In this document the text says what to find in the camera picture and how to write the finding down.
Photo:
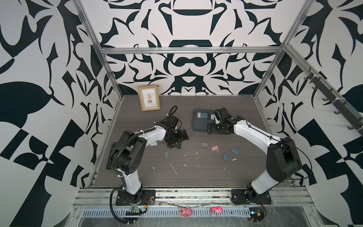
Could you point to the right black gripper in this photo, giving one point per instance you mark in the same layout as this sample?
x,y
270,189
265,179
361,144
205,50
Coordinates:
x,y
212,129

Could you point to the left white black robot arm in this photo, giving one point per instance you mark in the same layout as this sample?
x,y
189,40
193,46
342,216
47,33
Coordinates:
x,y
127,155

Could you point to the black remote control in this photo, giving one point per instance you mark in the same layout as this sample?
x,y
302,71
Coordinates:
x,y
109,160

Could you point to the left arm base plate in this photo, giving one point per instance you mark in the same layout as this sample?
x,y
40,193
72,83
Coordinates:
x,y
141,198

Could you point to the wall hook rail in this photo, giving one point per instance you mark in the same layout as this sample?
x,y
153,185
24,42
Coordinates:
x,y
332,96

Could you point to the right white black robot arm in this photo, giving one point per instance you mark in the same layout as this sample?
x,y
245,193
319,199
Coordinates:
x,y
282,161

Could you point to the pink eraser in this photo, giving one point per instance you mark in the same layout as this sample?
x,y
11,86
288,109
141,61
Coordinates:
x,y
215,148

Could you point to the dark grey storage box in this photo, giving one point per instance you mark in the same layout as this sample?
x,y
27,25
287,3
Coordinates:
x,y
200,124

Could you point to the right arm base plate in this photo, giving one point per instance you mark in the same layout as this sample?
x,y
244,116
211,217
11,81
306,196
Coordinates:
x,y
244,196

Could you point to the wooden picture frame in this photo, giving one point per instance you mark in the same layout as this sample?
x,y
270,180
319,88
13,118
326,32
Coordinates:
x,y
149,98

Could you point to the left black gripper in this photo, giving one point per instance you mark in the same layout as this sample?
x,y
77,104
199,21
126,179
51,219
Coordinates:
x,y
180,139

